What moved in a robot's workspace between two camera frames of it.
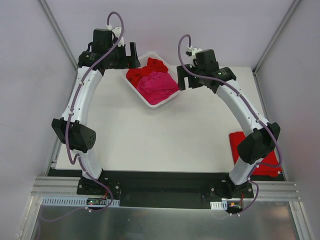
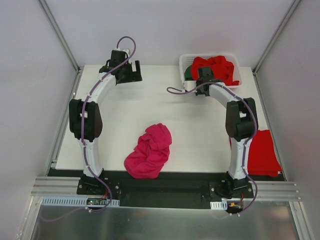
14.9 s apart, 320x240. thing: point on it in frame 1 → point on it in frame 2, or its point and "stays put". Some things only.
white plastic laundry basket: x=142 y=59 → x=186 y=60
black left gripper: x=127 y=56 → x=129 y=76
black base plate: x=164 y=190 stays put
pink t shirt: x=157 y=86 → x=151 y=153
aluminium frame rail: x=64 y=186 stays put
